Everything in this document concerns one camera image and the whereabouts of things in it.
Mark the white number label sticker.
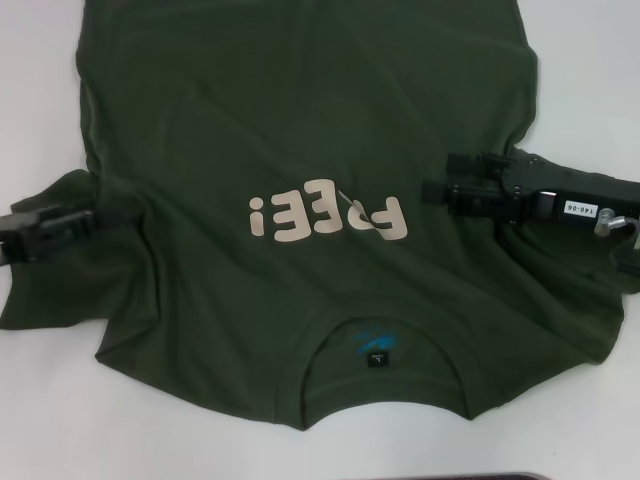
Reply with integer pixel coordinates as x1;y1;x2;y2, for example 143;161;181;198
563;198;597;218

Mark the dark green printed T-shirt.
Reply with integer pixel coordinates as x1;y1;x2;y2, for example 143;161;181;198
0;0;640;435

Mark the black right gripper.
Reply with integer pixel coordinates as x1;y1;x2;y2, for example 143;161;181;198
422;152;640;229

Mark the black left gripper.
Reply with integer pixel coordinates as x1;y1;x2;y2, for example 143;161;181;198
0;209;97;265

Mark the silver right cable connector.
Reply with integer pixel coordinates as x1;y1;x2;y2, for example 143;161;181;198
594;206;640;237

